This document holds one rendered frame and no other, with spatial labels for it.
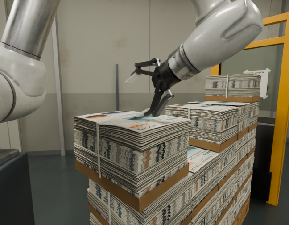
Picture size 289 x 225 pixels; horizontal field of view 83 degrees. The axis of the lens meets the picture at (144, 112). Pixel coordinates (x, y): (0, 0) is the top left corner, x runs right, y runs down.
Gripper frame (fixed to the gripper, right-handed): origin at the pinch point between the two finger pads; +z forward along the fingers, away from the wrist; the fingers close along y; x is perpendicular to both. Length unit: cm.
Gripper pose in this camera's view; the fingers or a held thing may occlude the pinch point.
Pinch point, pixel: (134, 97)
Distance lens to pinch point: 61.4
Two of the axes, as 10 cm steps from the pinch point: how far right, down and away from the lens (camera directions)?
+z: -6.4, 3.6, 6.8
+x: 7.0, -0.9, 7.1
